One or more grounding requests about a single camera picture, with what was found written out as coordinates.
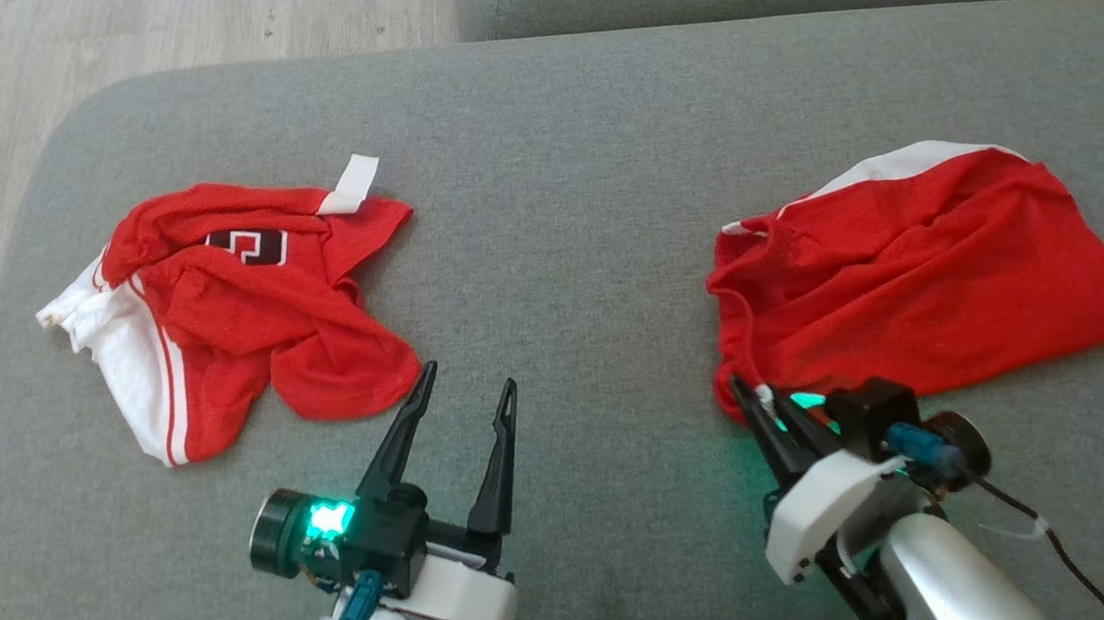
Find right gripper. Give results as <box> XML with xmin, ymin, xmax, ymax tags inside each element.
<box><xmin>730</xmin><ymin>360</ymin><xmax>920</xmax><ymax>590</ymax></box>

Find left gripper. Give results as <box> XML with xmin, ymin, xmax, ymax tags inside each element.
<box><xmin>345</xmin><ymin>355</ymin><xmax>536</xmax><ymax>620</ymax></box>

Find red shorts with white stripe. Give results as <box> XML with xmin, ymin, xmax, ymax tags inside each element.
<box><xmin>695</xmin><ymin>127</ymin><xmax>1104</xmax><ymax>428</ymax></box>

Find red white printed jersey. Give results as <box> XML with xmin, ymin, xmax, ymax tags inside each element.
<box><xmin>25</xmin><ymin>148</ymin><xmax>434</xmax><ymax>479</ymax></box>

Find right blue cable connector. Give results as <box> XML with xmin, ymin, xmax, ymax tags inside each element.
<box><xmin>884</xmin><ymin>418</ymin><xmax>969</xmax><ymax>499</ymax></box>

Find blue cable connector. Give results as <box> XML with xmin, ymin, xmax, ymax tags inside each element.
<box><xmin>884</xmin><ymin>418</ymin><xmax>969</xmax><ymax>499</ymax></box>
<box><xmin>319</xmin><ymin>570</ymin><xmax>388</xmax><ymax>620</ymax></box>

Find left blue cable connector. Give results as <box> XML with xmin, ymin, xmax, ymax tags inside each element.
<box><xmin>319</xmin><ymin>570</ymin><xmax>388</xmax><ymax>620</ymax></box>

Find right thin black cable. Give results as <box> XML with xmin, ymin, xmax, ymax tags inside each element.
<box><xmin>959</xmin><ymin>459</ymin><xmax>1104</xmax><ymax>620</ymax></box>

